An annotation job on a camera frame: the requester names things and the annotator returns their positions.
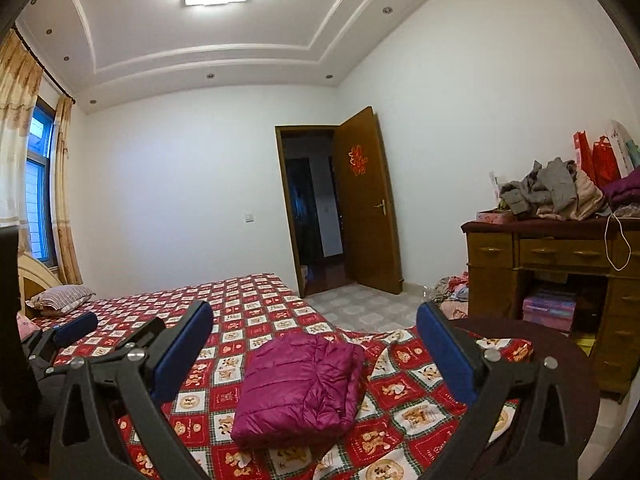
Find dark wooden door frame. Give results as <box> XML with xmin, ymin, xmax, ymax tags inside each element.
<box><xmin>274</xmin><ymin>124</ymin><xmax>347</xmax><ymax>299</ymax></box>

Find recessed ceiling spotlights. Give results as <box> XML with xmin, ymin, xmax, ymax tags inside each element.
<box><xmin>30</xmin><ymin>0</ymin><xmax>394</xmax><ymax>107</ymax></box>

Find pink patterned box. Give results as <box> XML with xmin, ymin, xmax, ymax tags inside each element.
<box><xmin>476</xmin><ymin>210</ymin><xmax>519</xmax><ymax>225</ymax></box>

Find brown wooden door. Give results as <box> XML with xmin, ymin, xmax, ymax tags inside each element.
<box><xmin>332</xmin><ymin>106</ymin><xmax>404</xmax><ymax>296</ymax></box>

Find red bear-print bedspread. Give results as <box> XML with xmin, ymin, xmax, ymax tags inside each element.
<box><xmin>22</xmin><ymin>273</ymin><xmax>534</xmax><ymax>480</ymax></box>

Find pile of grey beige clothes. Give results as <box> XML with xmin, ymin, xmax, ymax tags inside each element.
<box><xmin>497</xmin><ymin>157</ymin><xmax>609</xmax><ymax>222</ymax></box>

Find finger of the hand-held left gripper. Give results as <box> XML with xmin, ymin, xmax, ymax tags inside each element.
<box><xmin>22</xmin><ymin>330</ymin><xmax>57</xmax><ymax>362</ymax></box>
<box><xmin>50</xmin><ymin>311</ymin><xmax>99</xmax><ymax>350</ymax></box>

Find pile of clothes on floor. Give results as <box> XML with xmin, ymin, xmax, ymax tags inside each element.
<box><xmin>429</xmin><ymin>272</ymin><xmax>472</xmax><ymax>319</ymax></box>

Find purple cloth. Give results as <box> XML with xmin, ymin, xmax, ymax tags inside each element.
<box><xmin>600</xmin><ymin>167</ymin><xmax>640</xmax><ymax>219</ymax></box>

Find magenta down jacket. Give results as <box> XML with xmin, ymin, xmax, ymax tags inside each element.
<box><xmin>231</xmin><ymin>332</ymin><xmax>366</xmax><ymax>449</ymax></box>

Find dark curtain rod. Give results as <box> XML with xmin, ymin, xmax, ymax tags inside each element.
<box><xmin>15</xmin><ymin>25</ymin><xmax>76</xmax><ymax>107</ymax></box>

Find white cord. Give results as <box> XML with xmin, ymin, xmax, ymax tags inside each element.
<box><xmin>604</xmin><ymin>212</ymin><xmax>634</xmax><ymax>271</ymax></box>

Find pink cloth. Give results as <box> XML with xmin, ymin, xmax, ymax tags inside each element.
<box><xmin>17</xmin><ymin>312</ymin><xmax>42</xmax><ymax>344</ymax></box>

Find brown wooden desk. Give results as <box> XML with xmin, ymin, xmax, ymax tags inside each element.
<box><xmin>461</xmin><ymin>217</ymin><xmax>640</xmax><ymax>404</ymax></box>

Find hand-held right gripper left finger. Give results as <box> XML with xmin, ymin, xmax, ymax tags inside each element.
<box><xmin>49</xmin><ymin>300</ymin><xmax>216</xmax><ymax>480</ymax></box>

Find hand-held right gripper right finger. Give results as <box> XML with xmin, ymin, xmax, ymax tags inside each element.
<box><xmin>416</xmin><ymin>301</ymin><xmax>595</xmax><ymax>480</ymax></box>

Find window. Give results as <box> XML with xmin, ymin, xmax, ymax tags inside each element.
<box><xmin>25</xmin><ymin>100</ymin><xmax>57</xmax><ymax>267</ymax></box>

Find wide red gift bag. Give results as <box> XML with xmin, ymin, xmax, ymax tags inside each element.
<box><xmin>592</xmin><ymin>136</ymin><xmax>624</xmax><ymax>189</ymax></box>

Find tall red gift bag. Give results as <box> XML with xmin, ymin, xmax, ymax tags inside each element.
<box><xmin>573</xmin><ymin>131</ymin><xmax>597</xmax><ymax>186</ymax></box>

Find cream wooden headboard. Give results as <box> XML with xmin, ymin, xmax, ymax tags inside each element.
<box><xmin>17</xmin><ymin>252</ymin><xmax>62</xmax><ymax>320</ymax></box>

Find pink purple carton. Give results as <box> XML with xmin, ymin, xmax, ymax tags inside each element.
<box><xmin>522</xmin><ymin>287</ymin><xmax>579</xmax><ymax>332</ymax></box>

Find striped pillow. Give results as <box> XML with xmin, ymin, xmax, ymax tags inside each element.
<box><xmin>26</xmin><ymin>285</ymin><xmax>96</xmax><ymax>317</ymax></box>

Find round dark table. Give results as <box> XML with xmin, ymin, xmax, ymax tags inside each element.
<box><xmin>450</xmin><ymin>315</ymin><xmax>601</xmax><ymax>462</ymax></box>

